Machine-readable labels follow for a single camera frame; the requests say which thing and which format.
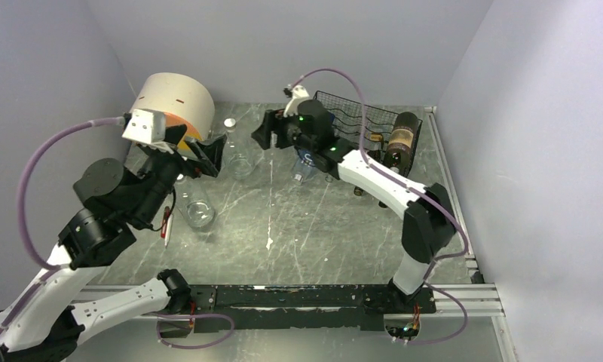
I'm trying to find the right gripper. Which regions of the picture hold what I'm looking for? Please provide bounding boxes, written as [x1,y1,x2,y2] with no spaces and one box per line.
[250,106,315,154]

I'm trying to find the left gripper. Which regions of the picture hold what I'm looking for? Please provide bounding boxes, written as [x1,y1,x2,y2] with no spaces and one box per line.
[135,124,229,225]

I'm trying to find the clear bottle silver cap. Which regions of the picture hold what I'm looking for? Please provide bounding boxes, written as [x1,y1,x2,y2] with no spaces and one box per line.
[223,118,256,179]

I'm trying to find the blue square bottle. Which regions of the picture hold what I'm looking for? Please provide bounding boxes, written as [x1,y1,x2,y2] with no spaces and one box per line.
[290,112,338,187]

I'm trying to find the dark green wine bottle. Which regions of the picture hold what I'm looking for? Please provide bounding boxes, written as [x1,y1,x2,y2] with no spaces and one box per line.
[376,149,403,210]

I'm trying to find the dark bottle black neck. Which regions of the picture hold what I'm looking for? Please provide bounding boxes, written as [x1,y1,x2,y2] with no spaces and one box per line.
[384,112,421,176]

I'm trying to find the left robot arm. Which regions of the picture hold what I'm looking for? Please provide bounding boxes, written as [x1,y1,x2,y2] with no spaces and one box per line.
[0,137,226,361]

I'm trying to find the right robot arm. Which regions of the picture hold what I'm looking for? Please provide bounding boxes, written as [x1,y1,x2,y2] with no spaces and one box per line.
[251,100,456,312]

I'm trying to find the clear bottle white cap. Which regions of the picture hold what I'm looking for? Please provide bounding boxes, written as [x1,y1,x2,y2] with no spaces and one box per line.
[174,174,216,231]

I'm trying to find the cream and orange cylinder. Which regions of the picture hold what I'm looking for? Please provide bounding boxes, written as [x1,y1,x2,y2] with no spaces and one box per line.
[131,72,215,141]

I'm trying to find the red and white pen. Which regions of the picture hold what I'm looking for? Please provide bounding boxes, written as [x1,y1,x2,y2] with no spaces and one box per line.
[161,207,173,248]

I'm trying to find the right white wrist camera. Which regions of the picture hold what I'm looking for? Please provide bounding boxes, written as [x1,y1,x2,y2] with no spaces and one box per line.
[283,84,311,118]

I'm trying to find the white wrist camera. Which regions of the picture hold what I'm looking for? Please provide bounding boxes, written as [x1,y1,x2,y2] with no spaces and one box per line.
[283,84,311,118]
[122,109,173,153]

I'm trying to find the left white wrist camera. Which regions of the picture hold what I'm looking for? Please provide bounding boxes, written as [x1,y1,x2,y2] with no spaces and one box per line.
[122,109,173,153]

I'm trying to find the black wire wine rack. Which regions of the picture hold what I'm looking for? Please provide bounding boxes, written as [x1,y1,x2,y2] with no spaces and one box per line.
[314,90,422,164]

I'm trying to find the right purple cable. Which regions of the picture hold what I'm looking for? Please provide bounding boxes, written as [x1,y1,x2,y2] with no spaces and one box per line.
[290,68,470,347]

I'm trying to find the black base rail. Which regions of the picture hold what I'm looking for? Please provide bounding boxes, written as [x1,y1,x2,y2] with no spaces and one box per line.
[139,284,497,336]

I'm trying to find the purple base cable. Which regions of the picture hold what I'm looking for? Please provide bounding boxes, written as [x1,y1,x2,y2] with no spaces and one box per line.
[156,309,236,350]

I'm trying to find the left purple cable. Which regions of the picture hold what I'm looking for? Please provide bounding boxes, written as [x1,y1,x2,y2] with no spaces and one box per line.
[0,116,127,362]

